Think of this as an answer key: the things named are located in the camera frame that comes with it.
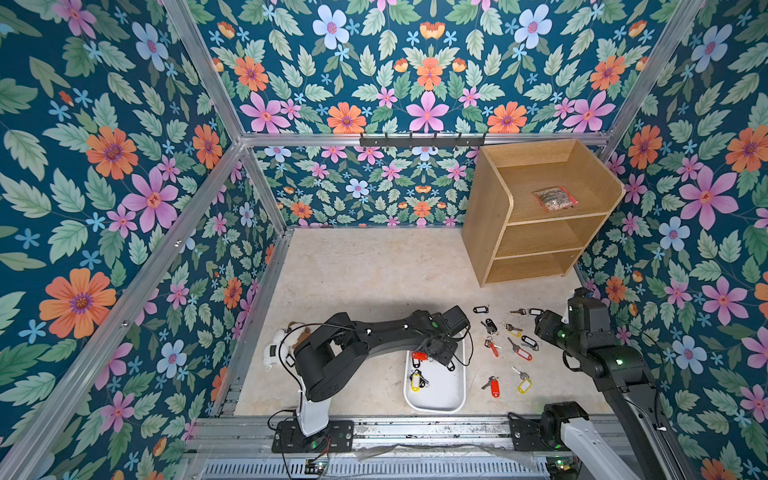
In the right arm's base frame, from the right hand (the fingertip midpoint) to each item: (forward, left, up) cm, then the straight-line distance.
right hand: (544, 318), depth 75 cm
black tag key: (+12, +12, -17) cm, 24 cm away
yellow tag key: (+6, +2, -19) cm, 20 cm away
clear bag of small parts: (+28, -5, +16) cm, 33 cm away
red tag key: (0, +9, -18) cm, 20 cm away
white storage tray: (-14, +25, -15) cm, 32 cm away
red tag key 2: (-1, +1, -19) cm, 19 cm away
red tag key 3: (-11, +10, -19) cm, 24 cm away
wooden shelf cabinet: (+25, +1, +14) cm, 29 cm away
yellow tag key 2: (-11, +2, -19) cm, 22 cm away
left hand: (-3, +23, -16) cm, 28 cm away
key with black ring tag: (+7, +9, -18) cm, 22 cm away
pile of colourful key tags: (-11, +32, -17) cm, 38 cm away
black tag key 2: (+1, -2, -18) cm, 18 cm away
